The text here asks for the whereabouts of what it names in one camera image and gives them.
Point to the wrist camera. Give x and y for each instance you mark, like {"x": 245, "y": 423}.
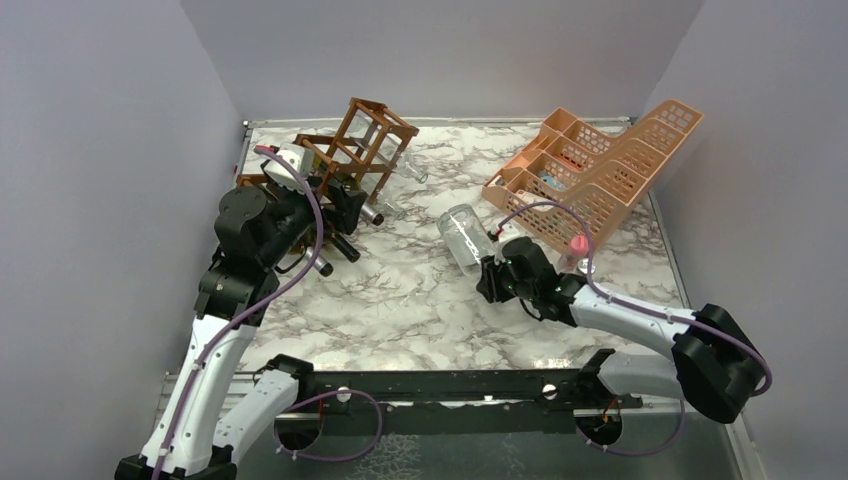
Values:
{"x": 501, "y": 234}
{"x": 298, "y": 158}

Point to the clear bottle silver cap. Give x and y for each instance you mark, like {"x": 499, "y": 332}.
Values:
{"x": 364, "y": 131}

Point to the brown wooden wine rack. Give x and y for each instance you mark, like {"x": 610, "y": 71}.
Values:
{"x": 334, "y": 156}

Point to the clear bottle pink cap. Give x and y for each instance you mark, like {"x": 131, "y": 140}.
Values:
{"x": 575, "y": 259}

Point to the green wine bottle cream label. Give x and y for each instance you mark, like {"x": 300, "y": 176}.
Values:
{"x": 345, "y": 247}

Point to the olive wine bottle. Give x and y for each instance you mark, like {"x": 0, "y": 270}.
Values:
{"x": 318, "y": 263}

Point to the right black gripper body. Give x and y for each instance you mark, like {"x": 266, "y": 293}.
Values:
{"x": 524, "y": 289}

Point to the peach plastic tiered basket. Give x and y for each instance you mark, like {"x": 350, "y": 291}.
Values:
{"x": 572, "y": 176}

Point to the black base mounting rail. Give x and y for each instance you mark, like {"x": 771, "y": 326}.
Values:
{"x": 451, "y": 402}

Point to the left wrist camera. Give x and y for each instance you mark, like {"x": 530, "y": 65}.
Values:
{"x": 298, "y": 158}

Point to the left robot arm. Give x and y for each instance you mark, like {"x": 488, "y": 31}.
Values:
{"x": 195, "y": 437}

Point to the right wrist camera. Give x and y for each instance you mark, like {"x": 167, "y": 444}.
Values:
{"x": 501, "y": 234}

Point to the dark green wine bottle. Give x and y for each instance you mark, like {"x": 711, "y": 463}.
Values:
{"x": 370, "y": 215}

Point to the clear bottle with label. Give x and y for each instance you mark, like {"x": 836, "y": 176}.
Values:
{"x": 465, "y": 236}

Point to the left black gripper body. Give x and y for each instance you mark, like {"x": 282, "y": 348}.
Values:
{"x": 295, "y": 214}

